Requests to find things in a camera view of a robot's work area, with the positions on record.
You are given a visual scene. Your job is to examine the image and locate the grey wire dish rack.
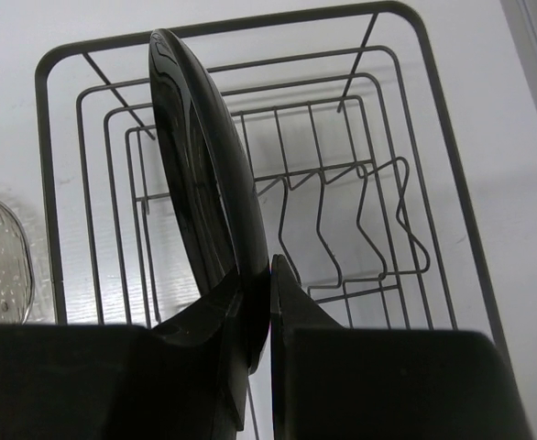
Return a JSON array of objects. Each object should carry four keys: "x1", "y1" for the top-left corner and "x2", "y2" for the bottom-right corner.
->
[{"x1": 35, "y1": 1, "x2": 511, "y2": 427}]

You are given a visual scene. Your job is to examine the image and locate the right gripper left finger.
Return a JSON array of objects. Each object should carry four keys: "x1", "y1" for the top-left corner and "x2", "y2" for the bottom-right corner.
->
[{"x1": 0, "y1": 269, "x2": 269, "y2": 439}]

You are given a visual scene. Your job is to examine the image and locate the smoky glass square plate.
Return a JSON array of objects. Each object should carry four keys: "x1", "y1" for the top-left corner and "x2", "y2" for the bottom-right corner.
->
[{"x1": 0, "y1": 201, "x2": 35, "y2": 325}]

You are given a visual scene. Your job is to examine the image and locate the black round plate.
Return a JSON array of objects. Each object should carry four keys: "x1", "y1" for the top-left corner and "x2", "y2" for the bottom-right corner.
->
[{"x1": 148, "y1": 28, "x2": 270, "y2": 372}]

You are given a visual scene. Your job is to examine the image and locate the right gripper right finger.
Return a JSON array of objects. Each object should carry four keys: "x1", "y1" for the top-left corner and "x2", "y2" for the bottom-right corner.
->
[{"x1": 270, "y1": 255, "x2": 532, "y2": 439}]

